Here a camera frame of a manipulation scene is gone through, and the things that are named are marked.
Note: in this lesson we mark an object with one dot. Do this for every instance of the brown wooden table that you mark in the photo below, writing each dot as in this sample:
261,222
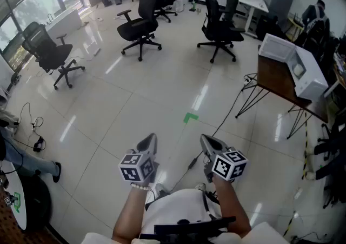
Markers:
273,75

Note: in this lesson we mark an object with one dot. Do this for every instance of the black bags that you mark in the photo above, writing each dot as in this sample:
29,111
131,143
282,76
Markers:
266,27

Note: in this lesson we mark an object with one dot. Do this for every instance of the person's left forearm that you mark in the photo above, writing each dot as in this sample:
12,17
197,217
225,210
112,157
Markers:
129,210

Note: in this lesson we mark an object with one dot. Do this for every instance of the white microwave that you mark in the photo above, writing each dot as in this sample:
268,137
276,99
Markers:
311,75

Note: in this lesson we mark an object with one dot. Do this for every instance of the yellow round side table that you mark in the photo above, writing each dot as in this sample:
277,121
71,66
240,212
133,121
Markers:
294,25

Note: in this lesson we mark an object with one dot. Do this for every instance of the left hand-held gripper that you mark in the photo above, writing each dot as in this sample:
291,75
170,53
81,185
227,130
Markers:
135,168

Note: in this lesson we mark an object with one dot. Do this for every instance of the yellow black striped floor tape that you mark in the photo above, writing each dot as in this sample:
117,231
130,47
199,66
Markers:
288,225

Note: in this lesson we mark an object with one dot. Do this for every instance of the white standing desk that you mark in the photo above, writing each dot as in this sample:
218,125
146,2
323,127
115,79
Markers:
252,3

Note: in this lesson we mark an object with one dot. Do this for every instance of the black office chair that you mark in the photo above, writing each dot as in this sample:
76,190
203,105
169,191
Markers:
213,15
147,13
46,48
166,13
332,148

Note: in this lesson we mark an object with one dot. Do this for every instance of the person's gray shoe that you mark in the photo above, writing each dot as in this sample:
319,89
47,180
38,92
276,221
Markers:
161,190
200,186

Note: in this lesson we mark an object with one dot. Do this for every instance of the white power strip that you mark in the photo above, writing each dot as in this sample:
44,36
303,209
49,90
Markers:
298,193

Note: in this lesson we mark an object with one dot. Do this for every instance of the person's right forearm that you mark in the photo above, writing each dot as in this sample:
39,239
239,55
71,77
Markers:
232,205

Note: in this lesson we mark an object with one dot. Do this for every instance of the round white table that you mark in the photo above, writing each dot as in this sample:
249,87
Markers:
21,210

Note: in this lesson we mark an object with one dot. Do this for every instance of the black chest mount bar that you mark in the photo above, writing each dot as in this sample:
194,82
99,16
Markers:
189,228

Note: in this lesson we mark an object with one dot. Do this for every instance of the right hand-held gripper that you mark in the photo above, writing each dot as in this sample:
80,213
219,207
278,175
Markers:
229,165

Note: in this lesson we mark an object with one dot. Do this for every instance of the white sink counter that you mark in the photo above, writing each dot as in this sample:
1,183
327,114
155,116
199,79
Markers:
65,22

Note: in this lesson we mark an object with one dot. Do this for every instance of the brown textured floor mat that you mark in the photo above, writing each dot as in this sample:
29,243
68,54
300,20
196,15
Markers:
16,237

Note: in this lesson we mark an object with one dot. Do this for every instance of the person's white shirt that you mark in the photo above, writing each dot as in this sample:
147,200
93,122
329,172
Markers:
178,207

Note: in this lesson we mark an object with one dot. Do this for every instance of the large glass window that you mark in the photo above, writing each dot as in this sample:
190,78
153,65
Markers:
35,2

